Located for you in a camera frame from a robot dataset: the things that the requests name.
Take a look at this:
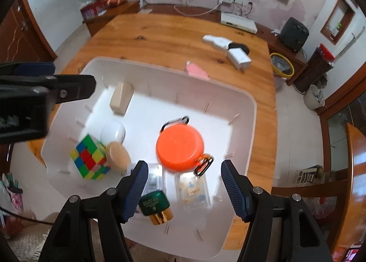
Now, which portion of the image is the black speaker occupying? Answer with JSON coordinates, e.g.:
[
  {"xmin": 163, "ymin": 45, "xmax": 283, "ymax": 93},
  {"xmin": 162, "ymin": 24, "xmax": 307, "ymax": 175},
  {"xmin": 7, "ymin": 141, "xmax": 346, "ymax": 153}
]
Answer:
[{"xmin": 280, "ymin": 16, "xmax": 310, "ymax": 52}]

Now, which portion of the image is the clear cartoon card box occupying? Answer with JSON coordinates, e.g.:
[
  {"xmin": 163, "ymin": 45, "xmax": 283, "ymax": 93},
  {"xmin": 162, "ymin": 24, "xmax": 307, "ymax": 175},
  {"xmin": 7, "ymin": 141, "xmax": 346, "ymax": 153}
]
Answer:
[{"xmin": 174, "ymin": 171, "xmax": 211, "ymax": 211}]

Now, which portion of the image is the white plastic bin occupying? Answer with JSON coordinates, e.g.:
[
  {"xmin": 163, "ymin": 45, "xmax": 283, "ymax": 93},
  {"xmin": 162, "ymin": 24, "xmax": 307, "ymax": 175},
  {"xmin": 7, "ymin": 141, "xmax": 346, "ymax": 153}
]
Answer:
[{"xmin": 41, "ymin": 56, "xmax": 256, "ymax": 259}]

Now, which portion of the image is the pale looped hose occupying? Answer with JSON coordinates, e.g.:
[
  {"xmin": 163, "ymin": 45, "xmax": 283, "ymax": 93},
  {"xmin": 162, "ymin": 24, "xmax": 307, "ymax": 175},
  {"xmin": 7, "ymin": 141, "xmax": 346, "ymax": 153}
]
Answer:
[{"xmin": 174, "ymin": 4, "xmax": 222, "ymax": 17}]

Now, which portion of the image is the orange round case with carabiners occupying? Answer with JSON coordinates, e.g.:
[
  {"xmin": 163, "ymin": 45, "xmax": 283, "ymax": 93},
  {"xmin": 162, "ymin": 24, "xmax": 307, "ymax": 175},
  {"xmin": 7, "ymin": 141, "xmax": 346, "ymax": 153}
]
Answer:
[{"xmin": 156, "ymin": 116, "xmax": 214, "ymax": 177}]

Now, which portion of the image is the round wooden lid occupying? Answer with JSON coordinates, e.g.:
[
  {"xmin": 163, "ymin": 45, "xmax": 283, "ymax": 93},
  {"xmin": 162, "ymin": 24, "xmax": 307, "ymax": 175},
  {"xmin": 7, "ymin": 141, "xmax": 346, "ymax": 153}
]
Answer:
[{"xmin": 106, "ymin": 142, "xmax": 131, "ymax": 173}]

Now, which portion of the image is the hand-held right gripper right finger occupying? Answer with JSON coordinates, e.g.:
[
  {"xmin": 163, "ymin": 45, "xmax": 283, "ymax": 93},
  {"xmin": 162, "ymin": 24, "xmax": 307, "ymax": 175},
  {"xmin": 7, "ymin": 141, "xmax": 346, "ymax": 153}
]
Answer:
[{"xmin": 221, "ymin": 160, "xmax": 334, "ymax": 262}]

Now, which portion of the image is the white cardboard box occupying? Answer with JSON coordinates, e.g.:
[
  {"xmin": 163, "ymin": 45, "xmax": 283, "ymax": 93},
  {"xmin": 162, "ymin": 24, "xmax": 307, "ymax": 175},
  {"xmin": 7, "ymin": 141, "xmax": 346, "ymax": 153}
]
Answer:
[{"xmin": 226, "ymin": 48, "xmax": 252, "ymax": 72}]

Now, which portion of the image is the clear box of blue cards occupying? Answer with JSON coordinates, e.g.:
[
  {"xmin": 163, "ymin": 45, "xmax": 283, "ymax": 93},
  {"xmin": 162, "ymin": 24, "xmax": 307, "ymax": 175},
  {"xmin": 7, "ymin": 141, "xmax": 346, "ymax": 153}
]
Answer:
[{"xmin": 130, "ymin": 163, "xmax": 166, "ymax": 194}]

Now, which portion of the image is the white ceramic jar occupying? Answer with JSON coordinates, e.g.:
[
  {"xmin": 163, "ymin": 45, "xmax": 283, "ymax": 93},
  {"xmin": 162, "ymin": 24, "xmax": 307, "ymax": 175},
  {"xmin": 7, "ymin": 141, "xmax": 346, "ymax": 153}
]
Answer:
[{"xmin": 303, "ymin": 85, "xmax": 326, "ymax": 111}]

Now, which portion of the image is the orange wooden chair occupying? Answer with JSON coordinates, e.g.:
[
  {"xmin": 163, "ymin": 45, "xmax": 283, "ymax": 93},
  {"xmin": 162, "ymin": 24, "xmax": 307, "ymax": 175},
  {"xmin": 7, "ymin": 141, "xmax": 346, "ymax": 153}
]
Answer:
[{"xmin": 272, "ymin": 123, "xmax": 366, "ymax": 254}]

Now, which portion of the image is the beige rectangular box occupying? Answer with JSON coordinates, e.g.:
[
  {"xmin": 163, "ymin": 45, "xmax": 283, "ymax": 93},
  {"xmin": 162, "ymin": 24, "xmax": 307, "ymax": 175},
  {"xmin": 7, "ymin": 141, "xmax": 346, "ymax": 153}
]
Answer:
[{"xmin": 109, "ymin": 81, "xmax": 134, "ymax": 116}]

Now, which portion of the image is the black round object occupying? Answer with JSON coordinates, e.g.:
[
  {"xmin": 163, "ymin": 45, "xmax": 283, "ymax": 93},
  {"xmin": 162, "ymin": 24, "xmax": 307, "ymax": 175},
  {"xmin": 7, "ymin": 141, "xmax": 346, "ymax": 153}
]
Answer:
[{"xmin": 228, "ymin": 42, "xmax": 250, "ymax": 55}]

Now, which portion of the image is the pink flat box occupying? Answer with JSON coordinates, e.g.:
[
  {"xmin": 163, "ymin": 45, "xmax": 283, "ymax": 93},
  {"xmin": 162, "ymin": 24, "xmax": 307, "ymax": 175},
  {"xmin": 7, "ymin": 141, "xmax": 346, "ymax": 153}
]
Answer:
[{"xmin": 184, "ymin": 61, "xmax": 210, "ymax": 81}]

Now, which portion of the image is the dark box with red top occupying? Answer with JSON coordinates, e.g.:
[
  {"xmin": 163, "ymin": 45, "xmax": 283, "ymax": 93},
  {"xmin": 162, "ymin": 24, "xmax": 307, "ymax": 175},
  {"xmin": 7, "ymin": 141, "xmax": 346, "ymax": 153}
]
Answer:
[{"xmin": 293, "ymin": 44, "xmax": 335, "ymax": 93}]

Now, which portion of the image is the black floor cable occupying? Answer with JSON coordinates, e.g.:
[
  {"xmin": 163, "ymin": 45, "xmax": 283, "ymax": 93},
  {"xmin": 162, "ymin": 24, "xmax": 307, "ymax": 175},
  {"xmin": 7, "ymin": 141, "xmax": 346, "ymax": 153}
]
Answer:
[{"xmin": 0, "ymin": 207, "xmax": 55, "ymax": 225}]

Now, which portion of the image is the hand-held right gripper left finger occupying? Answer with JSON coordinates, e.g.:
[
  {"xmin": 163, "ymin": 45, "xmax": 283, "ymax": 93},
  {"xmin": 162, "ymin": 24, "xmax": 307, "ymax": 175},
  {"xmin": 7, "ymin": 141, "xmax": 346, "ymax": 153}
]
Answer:
[{"xmin": 38, "ymin": 160, "xmax": 149, "ymax": 262}]

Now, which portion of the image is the long curved stick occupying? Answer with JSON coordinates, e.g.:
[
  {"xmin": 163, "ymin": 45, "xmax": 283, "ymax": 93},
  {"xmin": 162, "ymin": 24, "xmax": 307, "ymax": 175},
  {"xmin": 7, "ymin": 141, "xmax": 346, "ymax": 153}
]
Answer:
[{"xmin": 333, "ymin": 31, "xmax": 362, "ymax": 59}]

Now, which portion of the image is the white dome-shaped object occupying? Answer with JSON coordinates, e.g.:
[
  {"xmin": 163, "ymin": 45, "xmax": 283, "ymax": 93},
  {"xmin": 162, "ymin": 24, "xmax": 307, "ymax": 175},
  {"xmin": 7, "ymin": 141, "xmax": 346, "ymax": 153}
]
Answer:
[{"xmin": 101, "ymin": 121, "xmax": 126, "ymax": 144}]

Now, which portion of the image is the smartphone with lit screen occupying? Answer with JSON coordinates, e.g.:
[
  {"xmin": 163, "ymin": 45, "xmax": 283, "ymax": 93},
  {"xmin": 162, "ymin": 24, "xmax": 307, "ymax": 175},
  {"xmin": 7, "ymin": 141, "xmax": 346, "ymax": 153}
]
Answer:
[{"xmin": 342, "ymin": 248, "xmax": 366, "ymax": 262}]

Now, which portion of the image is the red patterned box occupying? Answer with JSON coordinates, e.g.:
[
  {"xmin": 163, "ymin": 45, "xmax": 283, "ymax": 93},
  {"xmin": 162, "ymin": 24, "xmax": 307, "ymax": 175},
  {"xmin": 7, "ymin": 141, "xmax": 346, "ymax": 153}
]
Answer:
[{"xmin": 80, "ymin": 0, "xmax": 108, "ymax": 20}]

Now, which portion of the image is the white handheld device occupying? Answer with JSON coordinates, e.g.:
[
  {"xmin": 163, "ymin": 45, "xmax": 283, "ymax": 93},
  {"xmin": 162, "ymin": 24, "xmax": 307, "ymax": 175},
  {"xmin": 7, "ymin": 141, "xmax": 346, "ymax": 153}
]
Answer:
[{"xmin": 202, "ymin": 34, "xmax": 231, "ymax": 51}]

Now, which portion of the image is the multicoloured puzzle cube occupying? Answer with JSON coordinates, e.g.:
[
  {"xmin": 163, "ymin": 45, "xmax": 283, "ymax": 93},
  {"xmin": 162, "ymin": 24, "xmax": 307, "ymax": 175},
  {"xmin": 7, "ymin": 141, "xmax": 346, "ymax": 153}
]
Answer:
[{"xmin": 70, "ymin": 134, "xmax": 111, "ymax": 181}]

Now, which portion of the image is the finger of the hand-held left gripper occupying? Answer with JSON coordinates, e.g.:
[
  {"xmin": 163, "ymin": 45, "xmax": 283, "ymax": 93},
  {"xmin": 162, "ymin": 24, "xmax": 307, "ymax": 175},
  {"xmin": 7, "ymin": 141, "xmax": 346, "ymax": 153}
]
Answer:
[
  {"xmin": 0, "ymin": 62, "xmax": 55, "ymax": 77},
  {"xmin": 0, "ymin": 74, "xmax": 97, "ymax": 105}
]

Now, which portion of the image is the green bottle with gold cap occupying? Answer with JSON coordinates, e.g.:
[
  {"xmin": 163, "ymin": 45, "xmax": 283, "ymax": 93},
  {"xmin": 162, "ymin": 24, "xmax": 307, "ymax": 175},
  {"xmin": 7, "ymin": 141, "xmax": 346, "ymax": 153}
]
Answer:
[{"xmin": 139, "ymin": 190, "xmax": 174, "ymax": 226}]

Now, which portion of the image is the low wooden tv cabinet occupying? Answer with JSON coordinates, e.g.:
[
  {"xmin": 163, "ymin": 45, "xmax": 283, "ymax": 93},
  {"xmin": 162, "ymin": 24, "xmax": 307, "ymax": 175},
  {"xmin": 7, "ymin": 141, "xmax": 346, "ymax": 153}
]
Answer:
[{"xmin": 83, "ymin": 0, "xmax": 308, "ymax": 79}]

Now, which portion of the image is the brown wooden door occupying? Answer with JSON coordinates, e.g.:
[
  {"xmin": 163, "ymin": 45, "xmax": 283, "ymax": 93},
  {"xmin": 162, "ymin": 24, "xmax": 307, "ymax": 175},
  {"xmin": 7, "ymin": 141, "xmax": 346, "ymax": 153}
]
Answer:
[{"xmin": 0, "ymin": 0, "xmax": 58, "ymax": 63}]

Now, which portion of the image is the magazine on floor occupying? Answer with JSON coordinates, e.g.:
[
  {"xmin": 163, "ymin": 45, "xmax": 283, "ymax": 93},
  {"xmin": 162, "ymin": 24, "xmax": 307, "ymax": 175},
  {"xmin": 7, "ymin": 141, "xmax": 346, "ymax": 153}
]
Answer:
[{"xmin": 294, "ymin": 165, "xmax": 325, "ymax": 185}]

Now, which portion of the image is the white set-top box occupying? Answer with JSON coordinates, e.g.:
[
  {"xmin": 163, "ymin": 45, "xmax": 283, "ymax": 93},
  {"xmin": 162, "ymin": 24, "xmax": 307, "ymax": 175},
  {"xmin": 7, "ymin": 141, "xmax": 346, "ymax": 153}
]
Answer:
[{"xmin": 220, "ymin": 11, "xmax": 257, "ymax": 34}]

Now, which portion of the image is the wooden glass-door cabinet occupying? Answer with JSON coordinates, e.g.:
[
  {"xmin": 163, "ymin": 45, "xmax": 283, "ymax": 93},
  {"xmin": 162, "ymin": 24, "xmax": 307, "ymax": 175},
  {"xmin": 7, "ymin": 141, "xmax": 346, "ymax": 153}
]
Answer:
[{"xmin": 315, "ymin": 62, "xmax": 366, "ymax": 171}]

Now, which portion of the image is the yellow-rimmed trash bin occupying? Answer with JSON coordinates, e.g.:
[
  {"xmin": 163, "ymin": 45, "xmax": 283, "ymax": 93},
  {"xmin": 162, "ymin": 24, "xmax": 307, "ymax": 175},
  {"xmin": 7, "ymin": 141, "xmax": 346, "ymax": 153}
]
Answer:
[{"xmin": 269, "ymin": 52, "xmax": 295, "ymax": 91}]

